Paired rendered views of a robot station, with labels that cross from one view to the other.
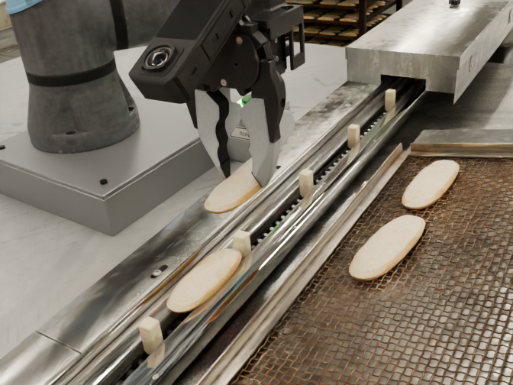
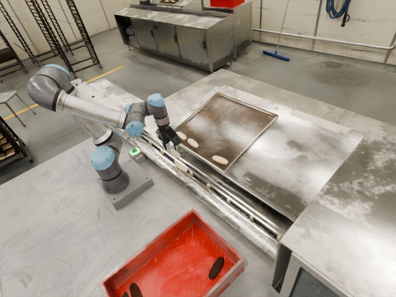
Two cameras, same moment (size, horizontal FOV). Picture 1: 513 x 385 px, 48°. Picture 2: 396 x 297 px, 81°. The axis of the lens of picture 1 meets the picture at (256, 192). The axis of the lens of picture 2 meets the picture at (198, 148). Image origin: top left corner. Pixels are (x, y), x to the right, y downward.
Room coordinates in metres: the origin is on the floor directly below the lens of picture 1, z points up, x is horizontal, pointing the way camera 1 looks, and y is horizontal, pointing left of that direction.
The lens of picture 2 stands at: (-0.01, 0.92, 1.84)
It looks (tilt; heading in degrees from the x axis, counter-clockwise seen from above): 42 degrees down; 290
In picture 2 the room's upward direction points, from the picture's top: 11 degrees counter-clockwise
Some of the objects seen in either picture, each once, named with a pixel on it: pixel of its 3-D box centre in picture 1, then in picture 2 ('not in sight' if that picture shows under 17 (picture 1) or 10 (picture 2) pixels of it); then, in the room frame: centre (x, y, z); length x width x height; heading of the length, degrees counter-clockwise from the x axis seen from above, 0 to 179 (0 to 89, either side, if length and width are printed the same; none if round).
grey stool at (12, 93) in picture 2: not in sight; (11, 109); (3.80, -1.44, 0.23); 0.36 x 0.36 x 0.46; 14
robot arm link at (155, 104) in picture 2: not in sight; (157, 106); (0.49, 0.00, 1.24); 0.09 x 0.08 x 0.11; 18
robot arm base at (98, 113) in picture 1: (78, 95); (113, 177); (0.75, 0.23, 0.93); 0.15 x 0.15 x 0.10
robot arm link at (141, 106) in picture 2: not in sight; (137, 111); (0.58, 0.05, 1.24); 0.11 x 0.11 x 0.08; 18
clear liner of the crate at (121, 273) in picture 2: not in sight; (174, 275); (0.29, 0.64, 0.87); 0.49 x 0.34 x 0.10; 52
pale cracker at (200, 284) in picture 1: (205, 276); (181, 167); (0.43, 0.06, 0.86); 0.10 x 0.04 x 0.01; 145
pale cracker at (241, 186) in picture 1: (241, 182); (173, 152); (0.47, 0.01, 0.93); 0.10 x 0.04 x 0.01; 145
